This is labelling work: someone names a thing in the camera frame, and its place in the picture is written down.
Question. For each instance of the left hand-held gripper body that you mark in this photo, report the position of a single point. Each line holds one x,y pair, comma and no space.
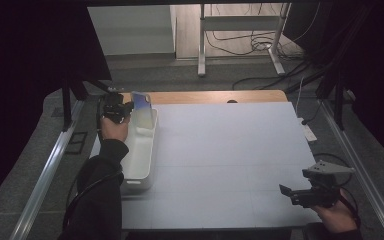
113,106

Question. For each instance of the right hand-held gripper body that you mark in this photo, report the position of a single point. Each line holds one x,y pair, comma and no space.
323,186

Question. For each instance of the iridescent clear phone case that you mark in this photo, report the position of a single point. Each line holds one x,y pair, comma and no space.
144,110

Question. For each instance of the white plastic storage bin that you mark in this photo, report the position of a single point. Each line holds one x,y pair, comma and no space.
140,156

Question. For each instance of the person's left hand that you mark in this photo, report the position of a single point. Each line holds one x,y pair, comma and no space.
113,130

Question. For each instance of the person's right hand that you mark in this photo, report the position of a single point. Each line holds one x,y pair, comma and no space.
338,218

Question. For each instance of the black metal stand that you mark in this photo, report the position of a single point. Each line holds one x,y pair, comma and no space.
67,103
339,103

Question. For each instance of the dark floor grate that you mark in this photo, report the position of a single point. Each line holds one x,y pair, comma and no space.
76,142

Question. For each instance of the white power strip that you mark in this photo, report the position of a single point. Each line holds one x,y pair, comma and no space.
309,132

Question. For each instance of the white cabinet panel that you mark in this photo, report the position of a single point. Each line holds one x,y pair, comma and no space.
130,30

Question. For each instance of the black curtain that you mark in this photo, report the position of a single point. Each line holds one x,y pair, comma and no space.
23,83
380,66

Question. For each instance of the aluminium floor rail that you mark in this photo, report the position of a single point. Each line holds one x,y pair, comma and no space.
363,173
46,173

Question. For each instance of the white metal desk frame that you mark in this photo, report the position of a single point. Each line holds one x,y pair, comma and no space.
238,23

